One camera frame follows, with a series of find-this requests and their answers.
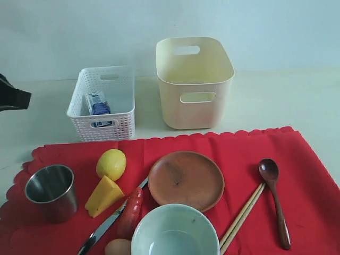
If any blue white milk carton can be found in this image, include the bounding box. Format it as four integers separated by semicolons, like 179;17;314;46
85;90;111;115

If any yellow lemon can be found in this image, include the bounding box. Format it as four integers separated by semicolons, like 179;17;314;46
96;149;127;181

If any yellow cheese wedge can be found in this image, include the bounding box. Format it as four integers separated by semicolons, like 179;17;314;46
85;175;124;218

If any red sausage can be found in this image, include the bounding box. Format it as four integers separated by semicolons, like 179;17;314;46
116;187;143;240

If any white perforated plastic basket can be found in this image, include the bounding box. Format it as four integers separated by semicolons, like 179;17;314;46
67;66;135;141

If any stainless steel cup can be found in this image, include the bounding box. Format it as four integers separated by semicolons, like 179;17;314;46
24;164;78;223

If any red scalloped table cloth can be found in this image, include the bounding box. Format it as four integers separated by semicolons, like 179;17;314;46
1;127;339;254

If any steel table knife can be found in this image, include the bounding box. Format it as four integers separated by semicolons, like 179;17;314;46
78;177;148;254

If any brown egg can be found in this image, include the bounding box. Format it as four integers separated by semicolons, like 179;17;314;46
105;239;131;255

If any cream plastic bin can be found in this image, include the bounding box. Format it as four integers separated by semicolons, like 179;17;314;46
155;37;235;130

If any brown wooden plate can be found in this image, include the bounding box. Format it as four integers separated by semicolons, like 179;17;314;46
148;151;225;212

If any pale green ceramic bowl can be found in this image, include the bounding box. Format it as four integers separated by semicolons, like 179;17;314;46
131;203;220;255

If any right bamboo chopstick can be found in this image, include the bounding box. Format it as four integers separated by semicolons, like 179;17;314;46
219;184;266;255

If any dark wooden spoon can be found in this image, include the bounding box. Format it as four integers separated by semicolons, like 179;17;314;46
258;158;291;250

